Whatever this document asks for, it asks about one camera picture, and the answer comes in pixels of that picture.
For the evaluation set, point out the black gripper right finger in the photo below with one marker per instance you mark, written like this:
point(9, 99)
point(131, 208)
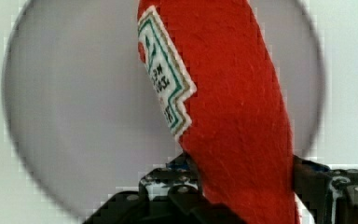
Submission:
point(331, 196)

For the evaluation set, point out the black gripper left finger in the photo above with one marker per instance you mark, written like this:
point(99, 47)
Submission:
point(171, 194)

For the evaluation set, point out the red plush ketchup bottle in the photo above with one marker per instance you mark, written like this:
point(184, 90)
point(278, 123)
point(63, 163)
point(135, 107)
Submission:
point(240, 137)

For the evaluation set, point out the round grey plate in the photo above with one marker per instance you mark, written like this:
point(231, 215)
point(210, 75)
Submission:
point(95, 91)

